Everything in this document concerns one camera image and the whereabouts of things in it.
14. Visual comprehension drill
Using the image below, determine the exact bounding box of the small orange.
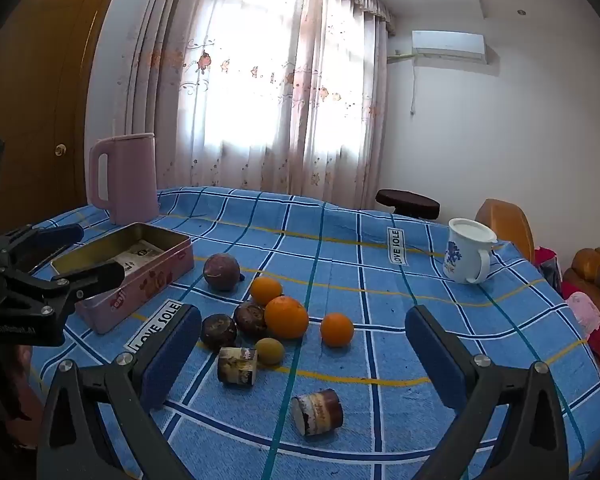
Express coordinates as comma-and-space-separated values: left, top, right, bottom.
250, 276, 284, 307
320, 312, 355, 348

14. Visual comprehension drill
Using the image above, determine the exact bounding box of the pink patterned cloth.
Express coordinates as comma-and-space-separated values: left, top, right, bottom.
565, 267, 600, 356

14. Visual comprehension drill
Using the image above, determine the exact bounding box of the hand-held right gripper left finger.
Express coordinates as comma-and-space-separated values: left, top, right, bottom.
36, 303, 203, 480

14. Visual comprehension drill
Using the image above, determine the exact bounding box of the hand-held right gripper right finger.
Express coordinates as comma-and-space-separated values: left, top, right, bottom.
404, 304, 571, 480

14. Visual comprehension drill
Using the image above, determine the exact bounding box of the large orange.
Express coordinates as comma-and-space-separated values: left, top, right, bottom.
264, 295, 310, 339

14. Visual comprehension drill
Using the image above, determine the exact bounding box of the orange chair back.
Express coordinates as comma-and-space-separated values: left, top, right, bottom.
475, 199, 536, 263

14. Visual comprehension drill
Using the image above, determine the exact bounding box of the white mug with blue print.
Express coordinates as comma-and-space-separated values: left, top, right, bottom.
442, 218, 498, 285

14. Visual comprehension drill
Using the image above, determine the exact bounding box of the small green-yellow fruit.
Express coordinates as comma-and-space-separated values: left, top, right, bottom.
255, 337, 285, 366

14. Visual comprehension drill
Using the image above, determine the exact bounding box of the printed paper card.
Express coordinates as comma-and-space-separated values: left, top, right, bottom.
114, 241, 164, 274

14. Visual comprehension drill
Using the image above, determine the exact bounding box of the white air conditioner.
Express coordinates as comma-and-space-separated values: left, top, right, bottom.
412, 30, 487, 65

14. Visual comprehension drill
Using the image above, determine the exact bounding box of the red cloth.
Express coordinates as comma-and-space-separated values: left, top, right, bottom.
535, 247, 563, 291

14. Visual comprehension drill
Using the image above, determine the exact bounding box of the pink electric kettle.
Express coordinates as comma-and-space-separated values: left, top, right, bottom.
89, 132, 160, 226

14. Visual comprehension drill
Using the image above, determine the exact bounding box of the sheer floral curtain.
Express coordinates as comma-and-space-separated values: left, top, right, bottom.
85, 0, 396, 211

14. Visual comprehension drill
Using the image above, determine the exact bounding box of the wrinkled dark passion fruit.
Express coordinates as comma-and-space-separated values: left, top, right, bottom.
201, 313, 238, 351
233, 301, 268, 339

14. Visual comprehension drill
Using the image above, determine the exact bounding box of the wooden chair with cushion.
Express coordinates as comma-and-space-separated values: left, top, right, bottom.
562, 246, 600, 361

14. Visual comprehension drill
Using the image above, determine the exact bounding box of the blue checked tablecloth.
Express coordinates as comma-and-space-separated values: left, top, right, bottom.
27, 186, 600, 480

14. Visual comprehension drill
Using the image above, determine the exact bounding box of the round purple passion fruit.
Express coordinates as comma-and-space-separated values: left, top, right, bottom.
203, 253, 242, 291

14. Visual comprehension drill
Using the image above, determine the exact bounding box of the golden tin box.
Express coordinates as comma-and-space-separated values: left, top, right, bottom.
50, 222, 196, 335

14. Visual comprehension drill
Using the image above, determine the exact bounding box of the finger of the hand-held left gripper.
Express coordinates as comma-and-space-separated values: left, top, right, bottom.
2, 262, 126, 318
0, 224, 85, 267

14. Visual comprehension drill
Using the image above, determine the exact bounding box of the wooden door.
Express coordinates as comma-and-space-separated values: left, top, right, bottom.
0, 0, 116, 236

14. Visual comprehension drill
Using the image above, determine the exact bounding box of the dark round stool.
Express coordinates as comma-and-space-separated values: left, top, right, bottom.
375, 189, 441, 220

